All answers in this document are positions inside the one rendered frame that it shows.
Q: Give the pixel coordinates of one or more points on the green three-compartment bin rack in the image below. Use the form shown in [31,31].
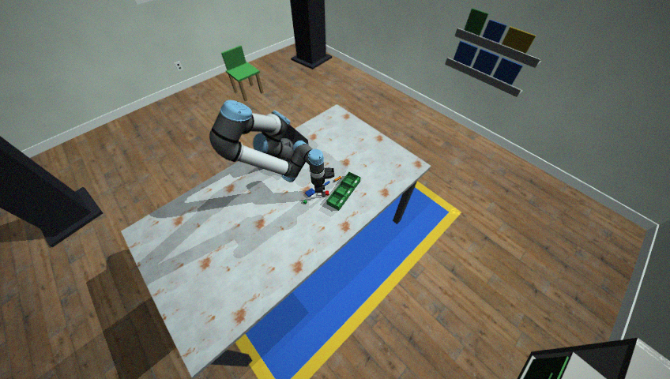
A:
[343,191]

